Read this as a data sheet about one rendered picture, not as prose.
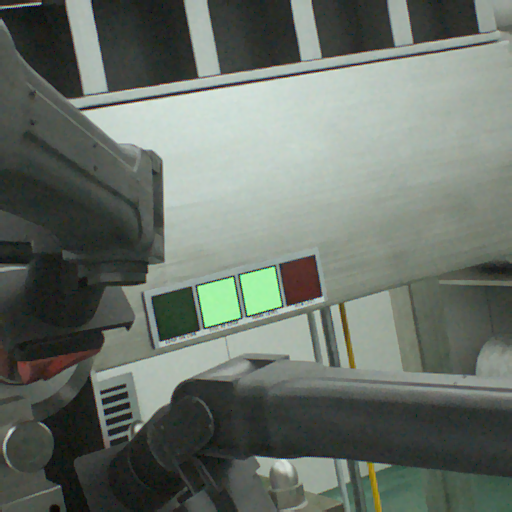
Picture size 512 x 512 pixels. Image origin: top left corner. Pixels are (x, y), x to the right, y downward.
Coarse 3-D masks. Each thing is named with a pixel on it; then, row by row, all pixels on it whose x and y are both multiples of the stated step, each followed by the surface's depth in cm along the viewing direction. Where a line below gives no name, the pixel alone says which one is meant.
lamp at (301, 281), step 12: (288, 264) 149; (300, 264) 150; (312, 264) 151; (288, 276) 149; (300, 276) 150; (312, 276) 151; (288, 288) 149; (300, 288) 150; (312, 288) 151; (288, 300) 149; (300, 300) 150
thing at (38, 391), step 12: (72, 372) 100; (0, 384) 97; (12, 384) 97; (24, 384) 98; (36, 384) 98; (48, 384) 99; (60, 384) 99; (0, 396) 97; (36, 396) 98; (48, 396) 99
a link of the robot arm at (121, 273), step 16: (0, 224) 76; (16, 224) 77; (32, 224) 77; (0, 240) 76; (16, 240) 77; (32, 240) 77; (48, 240) 77; (0, 256) 79; (16, 256) 79; (32, 256) 80; (80, 272) 78; (96, 272) 75; (112, 272) 75; (128, 272) 75; (144, 272) 76
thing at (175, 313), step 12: (156, 300) 140; (168, 300) 141; (180, 300) 141; (156, 312) 140; (168, 312) 141; (180, 312) 141; (192, 312) 142; (168, 324) 141; (180, 324) 141; (192, 324) 142; (168, 336) 141
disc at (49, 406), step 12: (0, 264) 97; (84, 360) 101; (84, 372) 101; (72, 384) 100; (60, 396) 100; (72, 396) 100; (36, 408) 99; (48, 408) 99; (60, 408) 100; (36, 420) 99
